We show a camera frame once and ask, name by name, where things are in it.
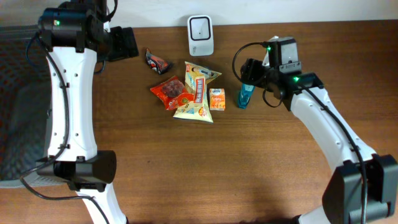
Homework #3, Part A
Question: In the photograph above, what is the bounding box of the orange tissue pack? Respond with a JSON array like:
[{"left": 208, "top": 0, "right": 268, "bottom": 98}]
[{"left": 209, "top": 88, "right": 226, "bottom": 111}]

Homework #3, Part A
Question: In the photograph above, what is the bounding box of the silver dark snack packet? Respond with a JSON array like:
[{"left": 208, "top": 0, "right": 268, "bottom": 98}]
[{"left": 145, "top": 48, "right": 173, "bottom": 75}]

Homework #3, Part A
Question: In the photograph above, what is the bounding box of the red snack bag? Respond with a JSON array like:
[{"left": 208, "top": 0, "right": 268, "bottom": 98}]
[{"left": 150, "top": 76, "right": 194, "bottom": 110}]

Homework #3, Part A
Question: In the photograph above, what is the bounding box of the white barcode scanner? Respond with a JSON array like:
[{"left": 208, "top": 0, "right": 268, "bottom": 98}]
[{"left": 187, "top": 15, "right": 214, "bottom": 57}]

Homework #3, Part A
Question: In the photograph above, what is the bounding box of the blue mouthwash bottle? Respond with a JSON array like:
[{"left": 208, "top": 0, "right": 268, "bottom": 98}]
[{"left": 238, "top": 84, "right": 255, "bottom": 109}]

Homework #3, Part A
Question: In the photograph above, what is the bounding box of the grey plastic mesh basket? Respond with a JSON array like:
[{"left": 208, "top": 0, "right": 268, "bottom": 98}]
[{"left": 1, "top": 26, "right": 52, "bottom": 189}]

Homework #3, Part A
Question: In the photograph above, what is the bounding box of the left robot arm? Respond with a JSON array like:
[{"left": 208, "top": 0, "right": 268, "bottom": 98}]
[{"left": 37, "top": 0, "right": 138, "bottom": 223}]

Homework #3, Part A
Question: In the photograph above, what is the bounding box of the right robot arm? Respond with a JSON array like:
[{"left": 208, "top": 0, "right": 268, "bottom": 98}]
[{"left": 234, "top": 37, "right": 397, "bottom": 223}]

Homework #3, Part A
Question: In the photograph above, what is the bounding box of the yellow snack bag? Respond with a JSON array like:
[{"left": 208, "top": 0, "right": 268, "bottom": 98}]
[{"left": 173, "top": 62, "right": 222, "bottom": 123}]

